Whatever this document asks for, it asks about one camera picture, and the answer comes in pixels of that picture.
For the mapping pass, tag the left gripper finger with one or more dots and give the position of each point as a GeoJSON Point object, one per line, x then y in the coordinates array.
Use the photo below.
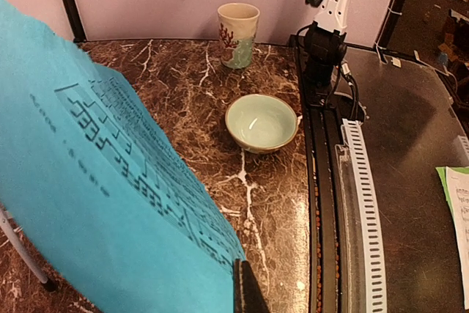
{"type": "Point", "coordinates": [248, 296]}

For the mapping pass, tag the blue sheet music page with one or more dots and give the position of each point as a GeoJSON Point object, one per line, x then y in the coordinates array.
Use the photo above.
{"type": "Point", "coordinates": [97, 186]}

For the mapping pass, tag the light blue music stand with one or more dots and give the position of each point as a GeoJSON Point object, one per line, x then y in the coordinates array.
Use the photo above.
{"type": "Point", "coordinates": [47, 283]}

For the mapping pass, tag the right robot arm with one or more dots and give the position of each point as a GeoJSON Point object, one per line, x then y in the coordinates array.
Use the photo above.
{"type": "Point", "coordinates": [325, 48]}

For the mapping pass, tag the pale green ceramic bowl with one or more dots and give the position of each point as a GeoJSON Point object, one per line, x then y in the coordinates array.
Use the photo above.
{"type": "Point", "coordinates": [261, 124]}

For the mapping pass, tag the green white paper sheets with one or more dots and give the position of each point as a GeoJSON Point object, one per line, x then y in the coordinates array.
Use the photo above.
{"type": "Point", "coordinates": [455, 187]}

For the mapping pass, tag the beige green ceramic mug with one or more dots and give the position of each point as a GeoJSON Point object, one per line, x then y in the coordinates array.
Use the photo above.
{"type": "Point", "coordinates": [237, 28]}

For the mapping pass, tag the white slotted cable duct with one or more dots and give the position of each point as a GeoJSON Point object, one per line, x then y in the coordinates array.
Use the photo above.
{"type": "Point", "coordinates": [363, 241]}

